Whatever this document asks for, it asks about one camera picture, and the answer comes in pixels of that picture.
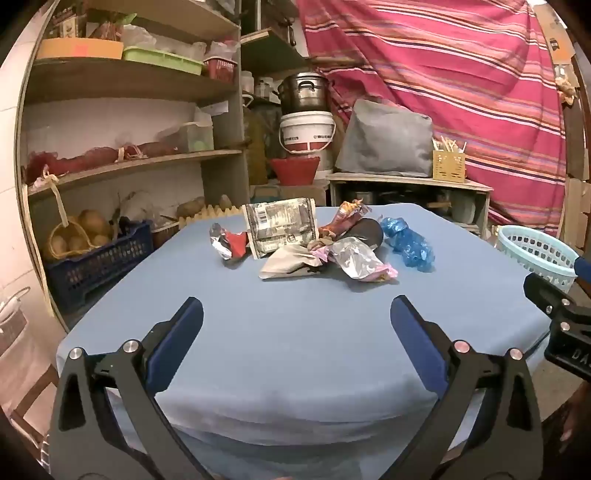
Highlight red net bags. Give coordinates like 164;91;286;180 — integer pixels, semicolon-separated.
25;142;180;182

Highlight clear plastic box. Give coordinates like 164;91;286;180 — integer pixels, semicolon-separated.
178;122;216;153

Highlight low wooden cabinet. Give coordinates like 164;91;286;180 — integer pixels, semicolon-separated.
325;172;494;237

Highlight blue plastic bag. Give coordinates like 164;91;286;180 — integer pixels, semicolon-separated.
380;215;437;271

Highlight yellow chopstick holder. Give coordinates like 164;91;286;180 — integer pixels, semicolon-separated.
431;136;467;184

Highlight light blue plastic basket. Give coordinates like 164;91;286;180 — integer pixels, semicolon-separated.
495;224;579;295

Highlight red snack wrapper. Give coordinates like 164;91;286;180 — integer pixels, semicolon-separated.
318;199;371;241

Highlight black pouch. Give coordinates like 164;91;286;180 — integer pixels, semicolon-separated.
345;218;385;250

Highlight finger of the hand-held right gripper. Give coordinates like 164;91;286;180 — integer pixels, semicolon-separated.
523;272;578;320

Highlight metal cooking pot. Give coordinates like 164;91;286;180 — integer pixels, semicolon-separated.
276;71;331;114

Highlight person's right hand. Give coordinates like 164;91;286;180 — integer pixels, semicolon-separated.
547;390;587;460

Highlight beige paper bag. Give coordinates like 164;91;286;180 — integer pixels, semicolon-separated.
257;244;325;281

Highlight white plastic bucket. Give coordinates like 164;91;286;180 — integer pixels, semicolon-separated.
278;111;337;156

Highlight yellow egg-crate foam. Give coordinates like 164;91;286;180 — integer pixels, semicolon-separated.
178;205;246;230

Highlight pink and silver wrapper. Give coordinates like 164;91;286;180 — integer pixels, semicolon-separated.
313;237;399;283

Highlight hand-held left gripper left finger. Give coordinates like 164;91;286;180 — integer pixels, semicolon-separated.
48;296;208;480

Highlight wooden shelf unit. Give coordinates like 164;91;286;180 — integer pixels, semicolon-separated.
16;0;333;320

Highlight green tray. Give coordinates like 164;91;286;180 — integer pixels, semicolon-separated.
122;46;204;76

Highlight small red basket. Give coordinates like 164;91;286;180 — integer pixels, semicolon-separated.
203;54;239;84

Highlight blue tablecloth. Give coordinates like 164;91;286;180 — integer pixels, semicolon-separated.
55;205;555;480

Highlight red plastic basin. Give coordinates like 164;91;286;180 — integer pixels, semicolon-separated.
268;157;322;186

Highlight striped pink cloth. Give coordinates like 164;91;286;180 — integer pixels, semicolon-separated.
295;0;570;225

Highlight grey printed packet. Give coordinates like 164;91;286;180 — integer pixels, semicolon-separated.
243;198;319;260

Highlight silver and red wrapper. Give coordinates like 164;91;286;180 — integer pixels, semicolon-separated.
210;223;250;262

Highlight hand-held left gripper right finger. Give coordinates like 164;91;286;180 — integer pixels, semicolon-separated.
390;295;543;480

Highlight dark blue plastic crate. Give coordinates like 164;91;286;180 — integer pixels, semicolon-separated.
44;220;154;315

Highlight orange tray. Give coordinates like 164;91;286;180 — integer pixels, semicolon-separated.
36;38;124;61

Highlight wicker basket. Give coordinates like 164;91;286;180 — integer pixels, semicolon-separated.
43;210;114;264

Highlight grey fabric cover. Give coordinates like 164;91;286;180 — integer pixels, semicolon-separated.
335;99;435;179

